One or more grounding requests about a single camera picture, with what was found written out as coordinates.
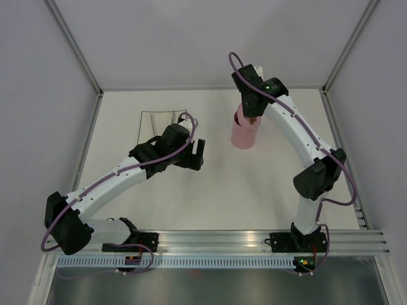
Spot white square plate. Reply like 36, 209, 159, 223
137, 109, 185, 144

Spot aluminium frame post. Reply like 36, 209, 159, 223
43, 0, 103, 97
321, 0, 381, 95

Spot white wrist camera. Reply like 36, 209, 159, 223
177, 117, 198, 133
254, 65, 264, 78

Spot pink lid with brown handle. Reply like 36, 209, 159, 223
235, 109, 261, 132

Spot pink cylindrical lunch box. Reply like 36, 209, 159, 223
231, 113, 259, 149

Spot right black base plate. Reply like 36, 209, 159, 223
264, 232, 328, 254

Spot metal tongs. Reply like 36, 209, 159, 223
147, 110, 177, 135

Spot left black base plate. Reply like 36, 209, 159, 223
102, 232, 159, 253

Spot aluminium front rail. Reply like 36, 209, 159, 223
44, 230, 391, 255

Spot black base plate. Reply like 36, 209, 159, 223
102, 232, 159, 253
264, 232, 328, 254

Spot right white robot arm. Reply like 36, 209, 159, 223
231, 64, 347, 253

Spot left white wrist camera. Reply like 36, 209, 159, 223
177, 117, 198, 133

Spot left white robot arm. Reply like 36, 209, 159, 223
41, 119, 205, 255

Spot left aluminium frame post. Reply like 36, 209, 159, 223
43, 0, 103, 97

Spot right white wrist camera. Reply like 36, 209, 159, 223
254, 65, 264, 78

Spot white slotted cable duct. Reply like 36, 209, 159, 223
57, 255, 314, 269

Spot right aluminium frame post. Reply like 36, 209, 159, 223
321, 0, 381, 95

